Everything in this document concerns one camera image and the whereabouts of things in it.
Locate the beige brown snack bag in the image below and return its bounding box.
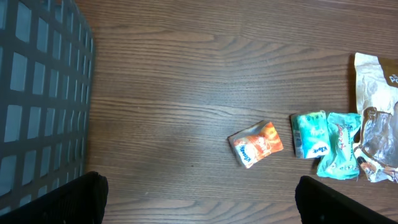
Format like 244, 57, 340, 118
354, 52, 397, 183

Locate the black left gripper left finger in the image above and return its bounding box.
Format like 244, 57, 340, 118
1, 171, 109, 224

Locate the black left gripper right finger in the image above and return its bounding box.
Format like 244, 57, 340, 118
295, 175, 397, 224

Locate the small teal white packet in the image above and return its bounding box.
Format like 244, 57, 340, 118
290, 110, 331, 159

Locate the teal snack packet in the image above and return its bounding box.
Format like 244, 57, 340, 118
317, 113, 362, 180

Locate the grey plastic mesh basket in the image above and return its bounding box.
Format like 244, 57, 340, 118
1, 0, 96, 214

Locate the orange snack packet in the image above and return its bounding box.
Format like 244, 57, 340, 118
228, 120, 284, 169

